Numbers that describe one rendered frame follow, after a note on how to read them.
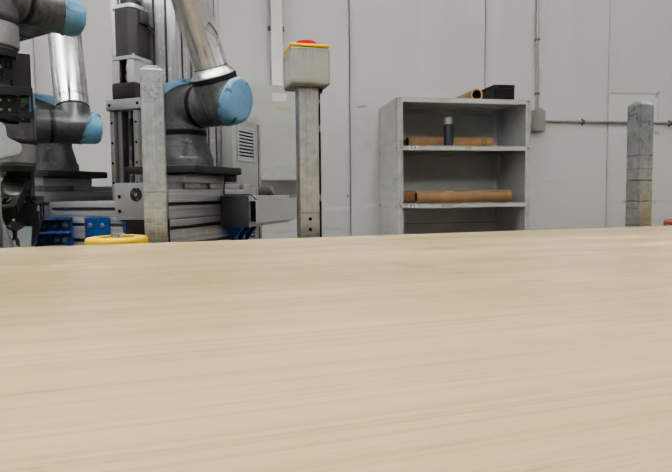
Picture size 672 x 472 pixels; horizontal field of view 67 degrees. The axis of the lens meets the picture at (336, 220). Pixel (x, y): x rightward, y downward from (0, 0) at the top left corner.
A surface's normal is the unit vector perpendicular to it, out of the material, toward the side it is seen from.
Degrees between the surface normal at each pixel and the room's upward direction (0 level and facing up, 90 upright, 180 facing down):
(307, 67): 90
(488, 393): 0
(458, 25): 90
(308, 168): 90
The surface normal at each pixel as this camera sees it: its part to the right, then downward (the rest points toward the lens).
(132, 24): 0.42, 0.04
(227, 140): -0.34, 0.05
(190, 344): -0.01, -1.00
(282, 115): 0.18, 0.05
